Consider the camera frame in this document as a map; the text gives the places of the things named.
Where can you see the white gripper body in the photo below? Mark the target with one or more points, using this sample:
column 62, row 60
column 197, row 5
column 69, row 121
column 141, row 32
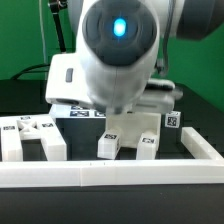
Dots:
column 86, row 82

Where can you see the white chair seat part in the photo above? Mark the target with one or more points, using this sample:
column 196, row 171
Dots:
column 132, row 125

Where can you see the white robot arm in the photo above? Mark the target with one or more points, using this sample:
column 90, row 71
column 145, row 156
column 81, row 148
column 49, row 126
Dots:
column 120, row 44

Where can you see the white flat tagged plate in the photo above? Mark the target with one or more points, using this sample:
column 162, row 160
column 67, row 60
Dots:
column 66, row 111

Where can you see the white tagged cube right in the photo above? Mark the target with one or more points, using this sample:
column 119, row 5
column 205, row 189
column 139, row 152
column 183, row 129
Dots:
column 172, row 119

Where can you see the white boundary fence frame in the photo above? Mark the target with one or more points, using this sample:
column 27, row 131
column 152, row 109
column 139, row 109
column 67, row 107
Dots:
column 207, row 166

